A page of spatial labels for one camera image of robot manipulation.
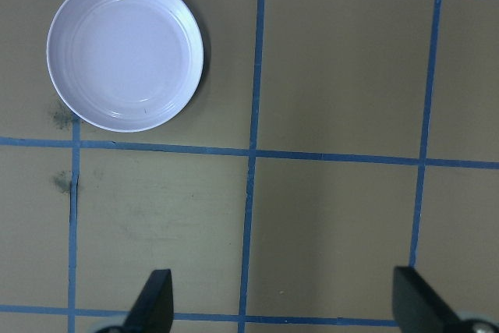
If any lilac round plate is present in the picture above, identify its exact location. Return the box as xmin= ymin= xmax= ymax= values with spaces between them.
xmin=45 ymin=0 xmax=205 ymax=133

